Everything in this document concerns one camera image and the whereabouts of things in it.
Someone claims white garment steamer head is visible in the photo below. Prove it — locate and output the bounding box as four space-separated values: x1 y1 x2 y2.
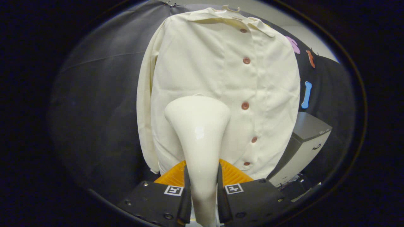
164 96 231 227

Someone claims black box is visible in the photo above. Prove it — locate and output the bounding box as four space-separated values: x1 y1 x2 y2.
279 180 311 201

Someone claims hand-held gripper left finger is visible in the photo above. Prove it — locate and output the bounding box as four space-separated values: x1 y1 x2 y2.
117 160 192 227

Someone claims black backdrop cloth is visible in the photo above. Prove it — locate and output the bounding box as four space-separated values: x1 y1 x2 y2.
47 0 357 205

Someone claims grey and white cabinet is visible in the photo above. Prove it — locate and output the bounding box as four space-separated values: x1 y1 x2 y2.
268 112 333 187

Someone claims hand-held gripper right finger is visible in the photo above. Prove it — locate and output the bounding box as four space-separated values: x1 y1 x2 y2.
217 159 294 226

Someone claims cream button-up shirt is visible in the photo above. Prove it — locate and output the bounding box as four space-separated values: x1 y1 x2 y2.
136 7 301 180

